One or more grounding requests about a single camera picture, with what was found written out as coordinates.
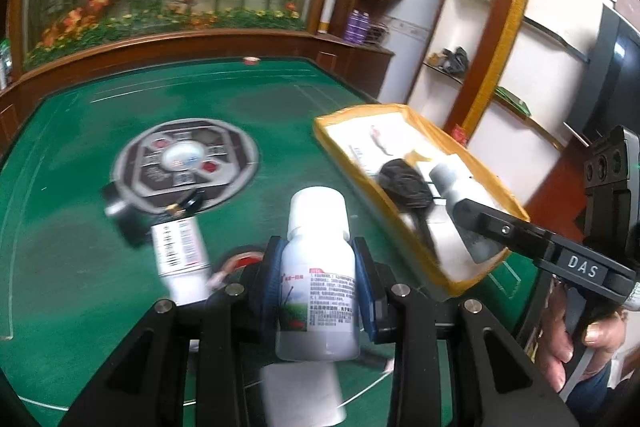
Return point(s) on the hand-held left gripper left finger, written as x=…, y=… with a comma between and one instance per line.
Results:
x=267, y=279

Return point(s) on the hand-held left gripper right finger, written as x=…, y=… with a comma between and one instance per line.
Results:
x=365, y=287

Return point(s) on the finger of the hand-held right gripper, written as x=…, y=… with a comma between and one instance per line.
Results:
x=525, y=239

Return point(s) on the white red tape roll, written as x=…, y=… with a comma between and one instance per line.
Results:
x=232, y=264

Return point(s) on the white bottle green label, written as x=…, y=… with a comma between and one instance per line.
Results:
x=315, y=227

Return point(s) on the white bottle red label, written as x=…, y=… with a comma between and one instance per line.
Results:
x=452, y=187

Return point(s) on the white bottle barcode label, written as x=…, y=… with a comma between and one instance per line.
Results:
x=177, y=252

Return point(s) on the thick black gold-band marker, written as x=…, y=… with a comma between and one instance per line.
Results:
x=192, y=202

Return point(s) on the black round plastic tray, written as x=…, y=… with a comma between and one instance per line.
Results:
x=402, y=184

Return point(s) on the yellow cardboard box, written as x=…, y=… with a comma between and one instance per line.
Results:
x=350, y=117

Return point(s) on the person's right hand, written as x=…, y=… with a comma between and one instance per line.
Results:
x=555, y=337

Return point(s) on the thin black pen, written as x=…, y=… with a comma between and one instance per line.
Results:
x=375, y=355

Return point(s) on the black flat screen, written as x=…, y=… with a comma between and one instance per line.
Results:
x=620, y=72

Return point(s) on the small red item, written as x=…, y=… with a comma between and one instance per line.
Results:
x=459, y=135

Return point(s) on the green item on shelf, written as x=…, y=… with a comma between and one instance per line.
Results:
x=515, y=99

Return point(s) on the round table control panel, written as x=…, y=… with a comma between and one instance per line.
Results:
x=220, y=142

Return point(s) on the person's blue jeans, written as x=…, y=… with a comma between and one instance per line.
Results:
x=602, y=384

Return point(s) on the dark bag on shelf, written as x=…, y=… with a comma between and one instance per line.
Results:
x=452, y=59

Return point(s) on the red white small cup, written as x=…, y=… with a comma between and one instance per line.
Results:
x=250, y=60

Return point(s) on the purple bottle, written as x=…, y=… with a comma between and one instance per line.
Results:
x=365, y=29
x=354, y=27

